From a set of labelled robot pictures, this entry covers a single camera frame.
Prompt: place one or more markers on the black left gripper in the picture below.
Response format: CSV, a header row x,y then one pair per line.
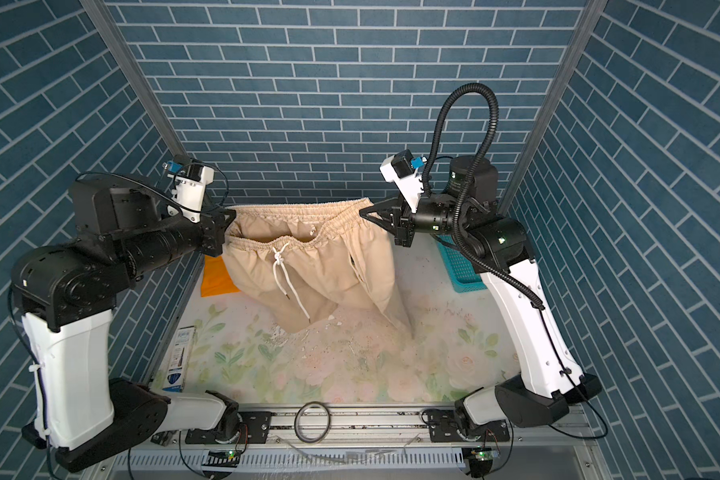
x,y
213,227

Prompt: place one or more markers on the right aluminium corner post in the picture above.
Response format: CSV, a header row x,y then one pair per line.
x,y
580,37

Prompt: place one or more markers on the left aluminium corner post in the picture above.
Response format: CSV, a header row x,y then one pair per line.
x,y
116,43

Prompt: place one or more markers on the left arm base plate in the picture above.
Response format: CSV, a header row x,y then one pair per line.
x,y
249,427

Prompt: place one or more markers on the small white blue box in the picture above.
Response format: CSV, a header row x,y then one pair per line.
x,y
178,359

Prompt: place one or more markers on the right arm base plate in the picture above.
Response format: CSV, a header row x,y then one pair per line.
x,y
444,427

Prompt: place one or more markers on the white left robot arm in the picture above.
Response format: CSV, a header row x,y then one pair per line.
x,y
62,300

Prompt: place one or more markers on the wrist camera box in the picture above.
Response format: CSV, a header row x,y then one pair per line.
x,y
405,171
187,189

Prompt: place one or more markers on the aluminium front rail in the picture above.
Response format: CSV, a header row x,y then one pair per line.
x,y
354,442

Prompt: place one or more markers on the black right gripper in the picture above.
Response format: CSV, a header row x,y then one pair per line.
x,y
401,223

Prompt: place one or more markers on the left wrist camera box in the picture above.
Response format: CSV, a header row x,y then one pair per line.
x,y
187,189

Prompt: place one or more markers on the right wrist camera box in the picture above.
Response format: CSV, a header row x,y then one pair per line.
x,y
405,171

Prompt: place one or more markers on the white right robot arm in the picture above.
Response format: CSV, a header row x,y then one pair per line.
x,y
550,380

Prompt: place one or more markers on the beige shorts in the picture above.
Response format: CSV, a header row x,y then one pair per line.
x,y
303,261

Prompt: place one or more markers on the orange shorts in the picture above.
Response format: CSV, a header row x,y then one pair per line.
x,y
216,279

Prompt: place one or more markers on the aluminium corner post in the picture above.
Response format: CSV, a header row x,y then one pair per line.
x,y
116,43
580,37

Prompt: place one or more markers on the teal plastic basket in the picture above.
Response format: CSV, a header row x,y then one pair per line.
x,y
460,271

